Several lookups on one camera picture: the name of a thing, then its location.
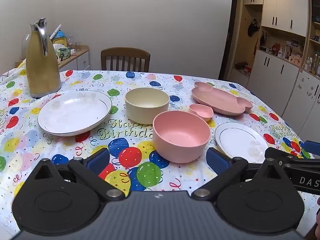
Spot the black hanging bag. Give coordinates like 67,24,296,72
247,19,259,37

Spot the dark wooden chair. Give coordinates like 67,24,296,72
101,47,151,72

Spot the white wall cabinet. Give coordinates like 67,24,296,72
244,0,308,37

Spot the green tissue box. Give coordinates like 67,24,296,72
55,47,71,60

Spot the white base cabinet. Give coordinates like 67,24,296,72
254,49,300,117

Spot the cream bowl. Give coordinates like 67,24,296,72
125,87,170,125

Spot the golden thermos jug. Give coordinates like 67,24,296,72
26,17,62,99

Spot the balloon print tablecloth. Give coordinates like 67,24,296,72
0,69,320,233

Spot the large white plate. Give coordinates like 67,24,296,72
37,90,112,137

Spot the pink bowl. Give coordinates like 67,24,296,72
152,110,211,164

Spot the pink bear-shaped plate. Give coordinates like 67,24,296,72
191,81,254,116

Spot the tall white cabinet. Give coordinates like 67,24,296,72
282,69,320,145

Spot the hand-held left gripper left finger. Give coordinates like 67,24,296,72
32,148,125,202

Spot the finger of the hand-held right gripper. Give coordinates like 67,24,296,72
299,141,320,158
265,147,292,164

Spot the small white plate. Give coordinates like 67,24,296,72
214,122,269,164

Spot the pink heart-shaped dish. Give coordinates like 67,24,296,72
189,104,214,122

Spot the yellow and black bag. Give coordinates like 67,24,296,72
51,37,68,49

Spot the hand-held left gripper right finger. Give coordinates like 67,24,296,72
191,147,284,200

